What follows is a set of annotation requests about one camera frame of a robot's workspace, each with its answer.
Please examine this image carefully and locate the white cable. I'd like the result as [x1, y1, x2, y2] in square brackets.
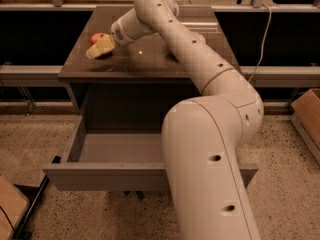
[248, 3, 273, 83]

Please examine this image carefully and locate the cardboard box at left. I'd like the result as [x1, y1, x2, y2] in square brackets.
[0, 175, 29, 240]

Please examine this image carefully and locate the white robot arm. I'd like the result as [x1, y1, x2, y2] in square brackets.
[86, 0, 264, 240]

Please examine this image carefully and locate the red apple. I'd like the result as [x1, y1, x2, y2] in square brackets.
[90, 33, 106, 46]

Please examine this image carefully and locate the black floor stand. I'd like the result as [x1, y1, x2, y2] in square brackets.
[11, 155, 62, 240]

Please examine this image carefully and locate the dark brown cabinet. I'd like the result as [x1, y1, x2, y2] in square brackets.
[57, 4, 244, 132]

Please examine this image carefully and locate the metal rail frame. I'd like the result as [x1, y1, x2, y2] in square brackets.
[0, 0, 320, 115]

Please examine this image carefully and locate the grey open top drawer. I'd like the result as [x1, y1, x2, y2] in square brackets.
[43, 114, 257, 192]

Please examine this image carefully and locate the white paper bowl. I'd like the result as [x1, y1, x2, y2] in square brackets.
[194, 32, 206, 44]

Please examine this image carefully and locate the cardboard box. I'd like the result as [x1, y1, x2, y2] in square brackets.
[291, 89, 320, 164]
[0, 175, 29, 240]

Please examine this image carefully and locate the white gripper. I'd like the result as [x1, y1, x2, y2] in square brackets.
[86, 8, 155, 59]

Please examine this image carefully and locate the cardboard box at right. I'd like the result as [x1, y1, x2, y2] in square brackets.
[291, 89, 320, 164]

